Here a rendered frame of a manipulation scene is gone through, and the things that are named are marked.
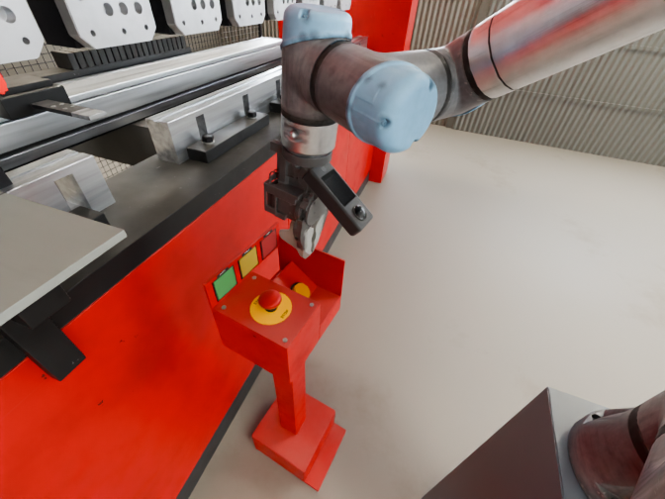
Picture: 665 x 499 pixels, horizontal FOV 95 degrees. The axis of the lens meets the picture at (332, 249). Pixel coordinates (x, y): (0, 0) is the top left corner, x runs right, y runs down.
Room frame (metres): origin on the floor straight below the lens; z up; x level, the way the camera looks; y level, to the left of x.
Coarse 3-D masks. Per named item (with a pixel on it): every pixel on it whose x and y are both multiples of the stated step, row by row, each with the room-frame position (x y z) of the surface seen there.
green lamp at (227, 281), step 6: (228, 270) 0.36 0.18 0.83; (222, 276) 0.35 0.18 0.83; (228, 276) 0.36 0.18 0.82; (234, 276) 0.37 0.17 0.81; (216, 282) 0.34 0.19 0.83; (222, 282) 0.35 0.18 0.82; (228, 282) 0.36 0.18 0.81; (234, 282) 0.37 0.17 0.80; (216, 288) 0.33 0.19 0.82; (222, 288) 0.34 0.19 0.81; (228, 288) 0.35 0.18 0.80; (222, 294) 0.34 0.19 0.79
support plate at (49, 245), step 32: (0, 192) 0.31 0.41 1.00; (0, 224) 0.25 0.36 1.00; (32, 224) 0.25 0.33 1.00; (64, 224) 0.26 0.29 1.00; (96, 224) 0.26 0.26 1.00; (0, 256) 0.20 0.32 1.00; (32, 256) 0.20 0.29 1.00; (64, 256) 0.21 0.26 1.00; (96, 256) 0.22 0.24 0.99; (0, 288) 0.16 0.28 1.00; (32, 288) 0.17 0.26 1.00; (0, 320) 0.14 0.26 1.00
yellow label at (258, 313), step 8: (256, 304) 0.33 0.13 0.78; (280, 304) 0.34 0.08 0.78; (288, 304) 0.34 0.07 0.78; (256, 312) 0.32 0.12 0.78; (264, 312) 0.32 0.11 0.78; (272, 312) 0.32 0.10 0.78; (280, 312) 0.32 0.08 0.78; (288, 312) 0.32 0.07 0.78; (256, 320) 0.30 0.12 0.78; (264, 320) 0.30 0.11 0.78; (272, 320) 0.30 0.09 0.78; (280, 320) 0.31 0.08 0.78
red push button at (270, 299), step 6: (264, 294) 0.33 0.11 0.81; (270, 294) 0.34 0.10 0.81; (276, 294) 0.34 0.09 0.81; (258, 300) 0.32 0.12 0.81; (264, 300) 0.32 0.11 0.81; (270, 300) 0.32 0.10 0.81; (276, 300) 0.32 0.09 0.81; (264, 306) 0.31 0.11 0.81; (270, 306) 0.31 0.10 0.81; (276, 306) 0.32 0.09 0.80
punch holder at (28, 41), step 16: (0, 0) 0.45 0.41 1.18; (16, 0) 0.47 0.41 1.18; (0, 16) 0.45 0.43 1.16; (16, 16) 0.46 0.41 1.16; (32, 16) 0.48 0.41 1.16; (0, 32) 0.43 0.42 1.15; (16, 32) 0.45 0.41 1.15; (32, 32) 0.47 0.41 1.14; (0, 48) 0.42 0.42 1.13; (16, 48) 0.44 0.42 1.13; (32, 48) 0.46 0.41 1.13
